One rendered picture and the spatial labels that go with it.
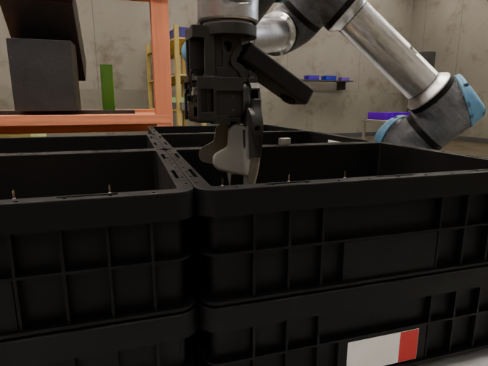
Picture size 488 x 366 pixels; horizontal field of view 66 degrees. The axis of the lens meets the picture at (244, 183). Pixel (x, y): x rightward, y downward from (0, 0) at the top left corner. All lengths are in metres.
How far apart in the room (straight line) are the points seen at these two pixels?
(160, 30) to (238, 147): 1.86
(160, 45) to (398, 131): 1.57
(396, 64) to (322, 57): 10.31
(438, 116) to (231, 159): 0.64
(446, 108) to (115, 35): 8.84
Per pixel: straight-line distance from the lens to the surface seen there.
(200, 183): 0.34
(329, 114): 11.37
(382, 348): 0.47
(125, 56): 9.46
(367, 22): 0.95
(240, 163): 0.47
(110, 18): 9.55
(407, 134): 1.01
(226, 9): 0.47
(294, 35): 0.92
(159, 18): 2.31
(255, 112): 0.46
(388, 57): 0.96
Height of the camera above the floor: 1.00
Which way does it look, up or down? 12 degrees down
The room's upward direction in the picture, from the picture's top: straight up
